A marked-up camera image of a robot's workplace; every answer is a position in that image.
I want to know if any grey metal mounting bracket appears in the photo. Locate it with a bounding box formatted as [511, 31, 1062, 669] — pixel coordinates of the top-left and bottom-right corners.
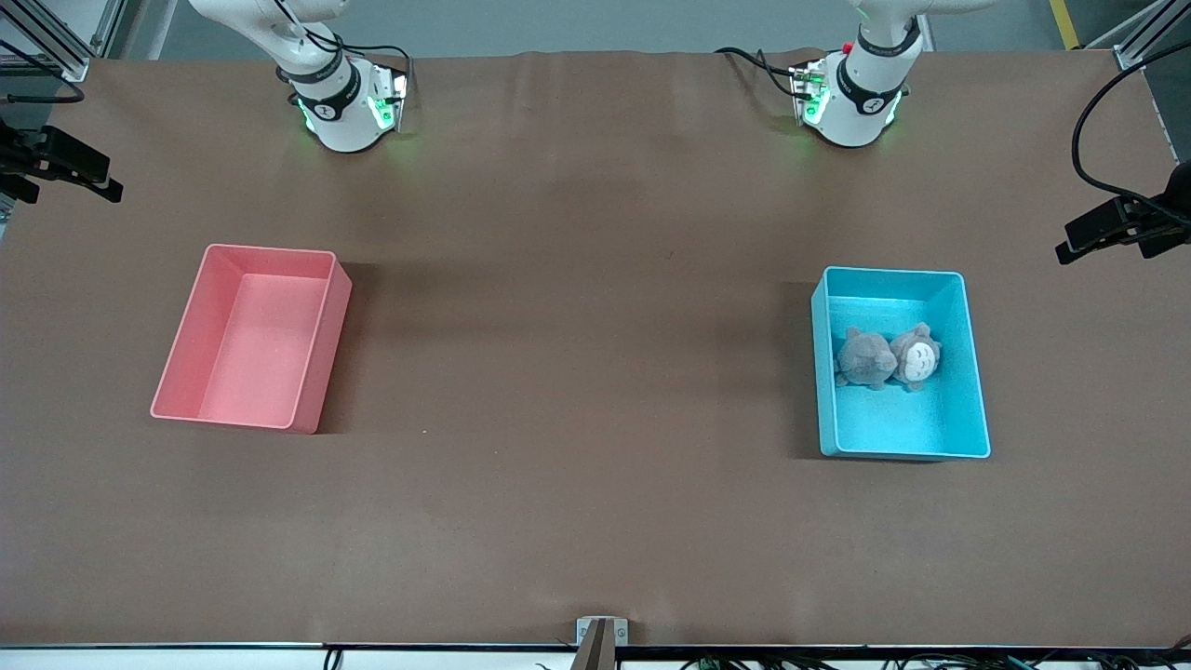
[575, 616, 630, 670]

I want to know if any black left arm base cable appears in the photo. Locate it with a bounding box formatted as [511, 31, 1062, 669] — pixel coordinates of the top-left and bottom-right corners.
[715, 47, 803, 99]

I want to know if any aluminium frame profile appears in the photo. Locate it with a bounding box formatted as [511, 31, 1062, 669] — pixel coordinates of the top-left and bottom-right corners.
[1084, 0, 1191, 73]
[0, 0, 127, 82]

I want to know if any blue plastic box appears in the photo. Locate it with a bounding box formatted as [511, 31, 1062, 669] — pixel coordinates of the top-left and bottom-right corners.
[810, 265, 993, 462]

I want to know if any black arm base cable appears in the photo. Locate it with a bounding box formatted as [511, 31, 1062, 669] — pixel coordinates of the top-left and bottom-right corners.
[274, 0, 415, 108]
[715, 47, 803, 99]

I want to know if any black right arm base cable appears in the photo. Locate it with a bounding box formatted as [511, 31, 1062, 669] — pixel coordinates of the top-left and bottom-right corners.
[274, 0, 415, 108]

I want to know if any plain grey plush toy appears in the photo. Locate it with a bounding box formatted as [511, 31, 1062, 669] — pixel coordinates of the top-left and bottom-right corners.
[835, 326, 899, 392]

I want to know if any pink plastic box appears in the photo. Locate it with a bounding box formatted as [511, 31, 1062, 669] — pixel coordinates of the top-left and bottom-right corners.
[150, 243, 354, 436]

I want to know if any grey plush toy white face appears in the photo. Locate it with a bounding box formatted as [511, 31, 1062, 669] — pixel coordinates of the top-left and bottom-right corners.
[889, 322, 943, 392]

